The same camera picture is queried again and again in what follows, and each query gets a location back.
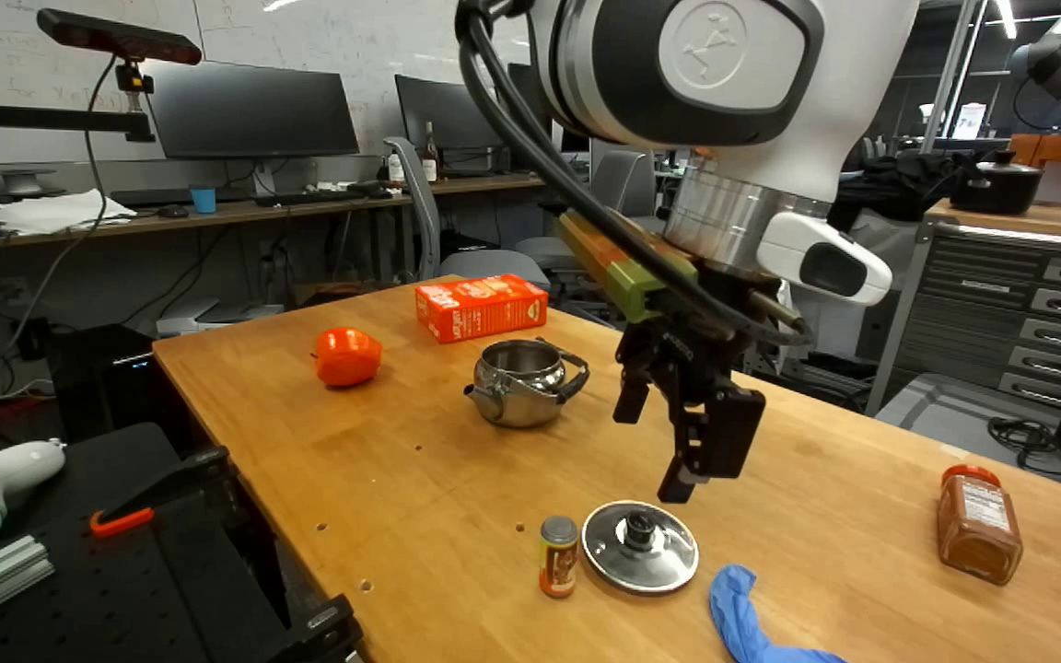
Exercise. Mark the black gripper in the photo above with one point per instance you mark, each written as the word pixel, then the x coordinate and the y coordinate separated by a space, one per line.
pixel 697 345

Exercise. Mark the steel lid black knob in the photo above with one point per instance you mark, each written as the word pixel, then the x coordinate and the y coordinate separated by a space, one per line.
pixel 644 553

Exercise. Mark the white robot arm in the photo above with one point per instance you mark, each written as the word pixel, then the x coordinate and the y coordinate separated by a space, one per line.
pixel 740 58

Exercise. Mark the steel kettle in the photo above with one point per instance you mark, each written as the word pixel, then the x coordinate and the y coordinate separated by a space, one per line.
pixel 518 389

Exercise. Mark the orange cracker box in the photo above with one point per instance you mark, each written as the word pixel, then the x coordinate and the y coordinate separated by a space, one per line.
pixel 482 306

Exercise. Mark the grey office chair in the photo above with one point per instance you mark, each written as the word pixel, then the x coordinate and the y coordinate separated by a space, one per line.
pixel 494 262

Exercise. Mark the brown sauce bottle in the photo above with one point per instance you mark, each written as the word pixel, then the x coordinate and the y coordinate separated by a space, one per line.
pixel 979 526

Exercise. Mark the orange toy tomato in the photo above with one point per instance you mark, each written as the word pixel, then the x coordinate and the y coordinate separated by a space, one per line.
pixel 347 354

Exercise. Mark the grey tool cabinet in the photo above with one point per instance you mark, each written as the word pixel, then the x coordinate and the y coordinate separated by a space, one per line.
pixel 1021 319

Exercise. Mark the black computer monitor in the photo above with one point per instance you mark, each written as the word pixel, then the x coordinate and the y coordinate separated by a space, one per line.
pixel 451 110
pixel 250 110

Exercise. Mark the black pot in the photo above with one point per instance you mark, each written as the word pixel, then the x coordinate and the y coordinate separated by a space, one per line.
pixel 995 186

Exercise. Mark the long wooden desk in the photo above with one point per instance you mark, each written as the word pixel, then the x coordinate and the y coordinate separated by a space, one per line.
pixel 250 212

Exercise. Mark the blue cup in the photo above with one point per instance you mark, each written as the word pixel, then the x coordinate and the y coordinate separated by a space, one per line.
pixel 205 198

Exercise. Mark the black computer tower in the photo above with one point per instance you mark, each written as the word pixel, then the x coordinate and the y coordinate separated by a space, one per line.
pixel 101 373

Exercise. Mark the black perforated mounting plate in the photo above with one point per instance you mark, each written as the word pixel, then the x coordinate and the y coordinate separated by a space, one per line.
pixel 128 600

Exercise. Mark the white papers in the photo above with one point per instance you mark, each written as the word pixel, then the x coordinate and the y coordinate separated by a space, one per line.
pixel 57 212

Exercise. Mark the black stereo camera bar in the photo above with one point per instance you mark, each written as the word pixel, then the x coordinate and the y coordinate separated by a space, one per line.
pixel 111 33

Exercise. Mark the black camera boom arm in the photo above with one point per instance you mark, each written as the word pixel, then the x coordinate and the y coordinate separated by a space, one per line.
pixel 40 119

